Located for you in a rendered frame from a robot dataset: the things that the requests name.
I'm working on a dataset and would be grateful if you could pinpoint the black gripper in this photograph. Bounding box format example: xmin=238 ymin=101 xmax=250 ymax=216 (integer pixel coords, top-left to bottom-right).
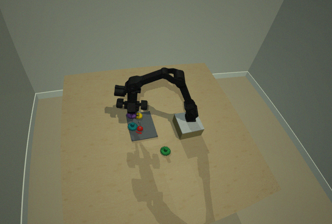
xmin=116 ymin=97 xmax=147 ymax=110

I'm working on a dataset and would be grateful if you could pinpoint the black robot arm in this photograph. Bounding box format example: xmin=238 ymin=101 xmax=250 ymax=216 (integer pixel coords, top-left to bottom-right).
xmin=114 ymin=68 xmax=198 ymax=122

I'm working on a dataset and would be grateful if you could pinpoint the teal gear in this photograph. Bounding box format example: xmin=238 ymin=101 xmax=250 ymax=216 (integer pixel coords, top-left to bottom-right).
xmin=128 ymin=122 xmax=138 ymax=131

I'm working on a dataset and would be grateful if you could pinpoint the green gear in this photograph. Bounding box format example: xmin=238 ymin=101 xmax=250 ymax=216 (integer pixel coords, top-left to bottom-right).
xmin=160 ymin=146 xmax=171 ymax=156

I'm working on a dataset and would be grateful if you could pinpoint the purple gear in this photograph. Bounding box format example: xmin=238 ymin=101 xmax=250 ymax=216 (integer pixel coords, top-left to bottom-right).
xmin=127 ymin=113 xmax=137 ymax=119

